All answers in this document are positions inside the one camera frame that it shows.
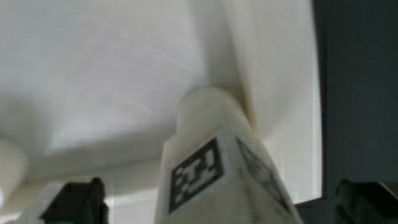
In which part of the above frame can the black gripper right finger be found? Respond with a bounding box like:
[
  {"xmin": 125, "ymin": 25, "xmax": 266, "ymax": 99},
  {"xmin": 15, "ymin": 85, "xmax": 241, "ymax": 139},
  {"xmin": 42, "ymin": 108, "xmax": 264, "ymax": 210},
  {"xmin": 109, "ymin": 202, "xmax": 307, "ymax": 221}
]
[{"xmin": 333, "ymin": 179, "xmax": 398, "ymax": 224}]

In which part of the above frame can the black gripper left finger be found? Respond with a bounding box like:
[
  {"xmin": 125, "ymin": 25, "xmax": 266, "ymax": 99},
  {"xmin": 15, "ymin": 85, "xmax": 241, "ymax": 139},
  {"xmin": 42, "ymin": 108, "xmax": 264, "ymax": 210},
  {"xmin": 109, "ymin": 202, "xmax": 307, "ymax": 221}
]
[{"xmin": 38, "ymin": 177, "xmax": 108, "ymax": 224}]

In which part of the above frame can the white table leg with tag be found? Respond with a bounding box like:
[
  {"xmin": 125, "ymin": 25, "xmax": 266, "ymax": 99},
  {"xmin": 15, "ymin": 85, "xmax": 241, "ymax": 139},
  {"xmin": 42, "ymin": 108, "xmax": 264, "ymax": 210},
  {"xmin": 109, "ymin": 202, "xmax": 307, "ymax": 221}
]
[{"xmin": 154, "ymin": 87, "xmax": 303, "ymax": 224}]

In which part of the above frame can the white square tabletop panel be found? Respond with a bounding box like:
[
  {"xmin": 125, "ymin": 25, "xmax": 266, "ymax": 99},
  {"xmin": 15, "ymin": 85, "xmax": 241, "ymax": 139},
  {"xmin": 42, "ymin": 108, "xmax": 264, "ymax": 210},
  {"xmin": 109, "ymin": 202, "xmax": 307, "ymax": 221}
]
[{"xmin": 0, "ymin": 0, "xmax": 243, "ymax": 224}]

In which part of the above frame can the white U-shaped obstacle fence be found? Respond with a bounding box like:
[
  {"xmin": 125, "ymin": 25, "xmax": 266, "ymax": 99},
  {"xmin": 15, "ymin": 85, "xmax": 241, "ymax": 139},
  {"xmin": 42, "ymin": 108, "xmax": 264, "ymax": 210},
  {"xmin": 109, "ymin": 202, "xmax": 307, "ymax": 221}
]
[{"xmin": 223, "ymin": 0, "xmax": 323, "ymax": 203}]

